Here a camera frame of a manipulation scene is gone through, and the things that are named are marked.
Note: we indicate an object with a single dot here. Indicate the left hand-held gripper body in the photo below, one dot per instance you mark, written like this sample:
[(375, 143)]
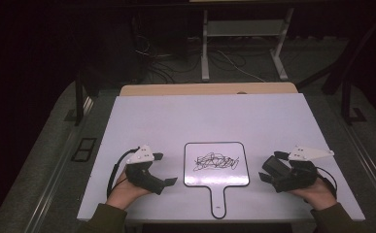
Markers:
[(140, 174)]

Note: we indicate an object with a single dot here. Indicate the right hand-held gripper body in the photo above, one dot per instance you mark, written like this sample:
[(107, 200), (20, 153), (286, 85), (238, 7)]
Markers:
[(300, 176)]

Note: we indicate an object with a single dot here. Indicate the black whiteboard eraser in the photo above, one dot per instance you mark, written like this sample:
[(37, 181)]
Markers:
[(274, 165)]

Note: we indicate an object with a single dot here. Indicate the person's left hand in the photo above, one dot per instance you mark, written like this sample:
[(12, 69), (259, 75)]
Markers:
[(124, 194)]

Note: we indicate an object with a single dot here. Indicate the person's right hand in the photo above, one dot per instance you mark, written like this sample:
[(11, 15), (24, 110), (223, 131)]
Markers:
[(318, 195)]

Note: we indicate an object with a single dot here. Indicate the large white board sheet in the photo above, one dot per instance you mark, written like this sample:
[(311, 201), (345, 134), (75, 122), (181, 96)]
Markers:
[(208, 119)]

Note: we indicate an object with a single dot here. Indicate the wooden table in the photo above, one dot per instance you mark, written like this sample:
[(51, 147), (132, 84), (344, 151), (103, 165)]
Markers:
[(188, 89)]

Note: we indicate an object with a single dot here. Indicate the black metal stand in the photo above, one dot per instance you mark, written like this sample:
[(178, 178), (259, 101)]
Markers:
[(78, 97), (347, 97)]

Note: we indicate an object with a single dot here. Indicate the white metal stand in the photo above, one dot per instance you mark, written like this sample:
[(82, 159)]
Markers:
[(240, 28)]

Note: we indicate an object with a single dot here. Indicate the black floor outlet frame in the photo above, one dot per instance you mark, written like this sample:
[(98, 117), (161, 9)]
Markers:
[(83, 149)]

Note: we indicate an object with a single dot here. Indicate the metal floor rail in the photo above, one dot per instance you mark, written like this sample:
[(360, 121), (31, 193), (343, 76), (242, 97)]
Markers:
[(56, 178), (371, 161)]

